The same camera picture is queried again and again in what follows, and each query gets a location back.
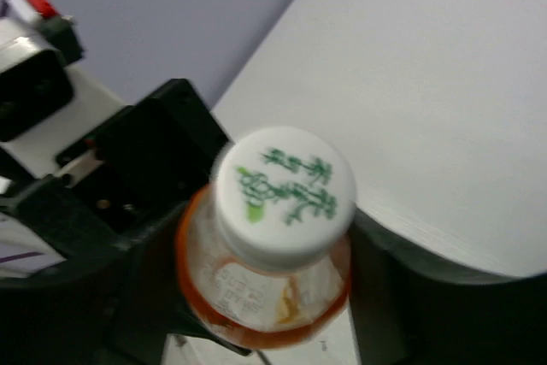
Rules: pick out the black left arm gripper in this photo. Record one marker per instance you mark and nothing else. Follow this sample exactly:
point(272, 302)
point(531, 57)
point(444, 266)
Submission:
point(113, 178)

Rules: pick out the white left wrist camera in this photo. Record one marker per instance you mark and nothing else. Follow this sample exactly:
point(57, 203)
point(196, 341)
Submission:
point(47, 101)

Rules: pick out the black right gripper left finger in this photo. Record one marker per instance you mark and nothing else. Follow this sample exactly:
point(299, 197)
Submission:
point(116, 305)

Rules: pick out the long orange label bottle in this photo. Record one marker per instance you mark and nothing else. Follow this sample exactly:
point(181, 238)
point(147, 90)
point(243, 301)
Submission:
point(262, 251)

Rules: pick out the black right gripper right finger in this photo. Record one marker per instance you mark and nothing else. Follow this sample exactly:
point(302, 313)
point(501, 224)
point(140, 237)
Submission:
point(411, 306)

